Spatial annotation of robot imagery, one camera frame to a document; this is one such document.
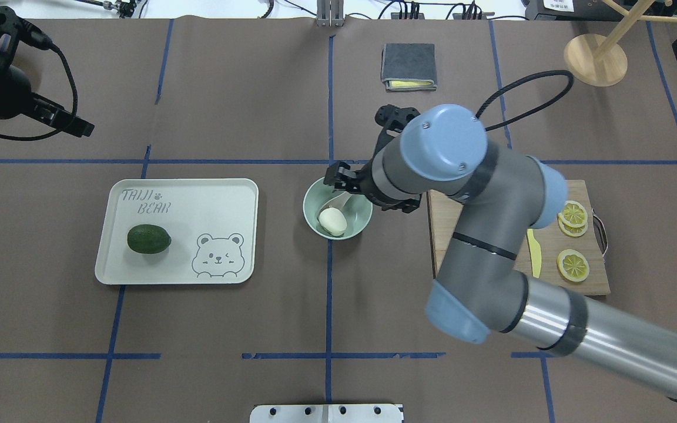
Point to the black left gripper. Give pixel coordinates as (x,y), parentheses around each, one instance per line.
(10,89)

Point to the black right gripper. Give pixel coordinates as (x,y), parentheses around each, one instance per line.
(364,181)

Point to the white plastic spoon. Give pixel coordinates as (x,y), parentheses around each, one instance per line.
(338,202)

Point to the white steamed bun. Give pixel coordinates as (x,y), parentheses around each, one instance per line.
(333,221)

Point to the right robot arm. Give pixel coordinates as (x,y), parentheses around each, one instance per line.
(477,289)

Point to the mint green bowl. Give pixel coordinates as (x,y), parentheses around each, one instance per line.
(357,210)

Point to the yellow sponge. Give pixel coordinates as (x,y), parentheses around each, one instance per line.
(400,86)

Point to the grey folded cloth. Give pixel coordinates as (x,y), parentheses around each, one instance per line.
(408,61)

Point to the white bear tray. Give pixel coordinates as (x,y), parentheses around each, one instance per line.
(211,224)

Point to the green avocado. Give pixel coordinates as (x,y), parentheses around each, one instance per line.
(148,239)

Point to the yellow plastic knife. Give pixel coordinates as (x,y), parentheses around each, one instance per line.
(535,253)

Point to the front lemon slice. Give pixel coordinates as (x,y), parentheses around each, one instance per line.
(573,214)

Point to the hidden lemon slice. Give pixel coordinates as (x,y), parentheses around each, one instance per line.
(572,231)

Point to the bamboo cutting board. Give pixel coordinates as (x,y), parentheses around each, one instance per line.
(445,212)

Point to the top lemon slice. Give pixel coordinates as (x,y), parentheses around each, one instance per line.
(573,266)

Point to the wooden mug tree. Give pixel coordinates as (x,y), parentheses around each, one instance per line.
(598,60)

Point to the black camera clamp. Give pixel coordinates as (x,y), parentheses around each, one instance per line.
(124,9)

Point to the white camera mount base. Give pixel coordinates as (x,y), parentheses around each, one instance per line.
(328,413)

